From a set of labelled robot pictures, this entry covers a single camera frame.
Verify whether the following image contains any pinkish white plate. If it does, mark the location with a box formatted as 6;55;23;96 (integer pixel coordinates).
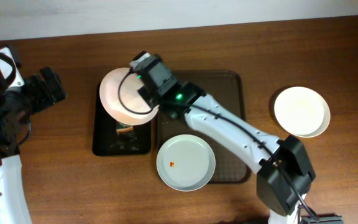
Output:
99;68;158;126

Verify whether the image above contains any green orange sponge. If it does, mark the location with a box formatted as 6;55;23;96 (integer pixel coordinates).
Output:
116;121;134;135

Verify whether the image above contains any cream plate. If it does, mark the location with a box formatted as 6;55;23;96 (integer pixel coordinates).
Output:
273;86;331;138

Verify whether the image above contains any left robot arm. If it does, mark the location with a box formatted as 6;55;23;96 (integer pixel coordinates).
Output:
0;45;67;223

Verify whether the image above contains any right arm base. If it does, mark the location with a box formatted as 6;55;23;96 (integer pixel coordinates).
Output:
300;215;344;224

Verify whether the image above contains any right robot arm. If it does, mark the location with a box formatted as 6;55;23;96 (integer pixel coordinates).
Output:
129;52;320;223

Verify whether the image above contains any black water tray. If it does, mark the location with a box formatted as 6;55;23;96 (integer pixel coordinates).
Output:
92;85;152;157

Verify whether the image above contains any brown serving tray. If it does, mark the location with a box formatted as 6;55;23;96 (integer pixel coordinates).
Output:
156;70;252;184

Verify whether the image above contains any pale green plate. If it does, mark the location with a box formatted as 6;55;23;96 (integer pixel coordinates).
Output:
156;134;216;192

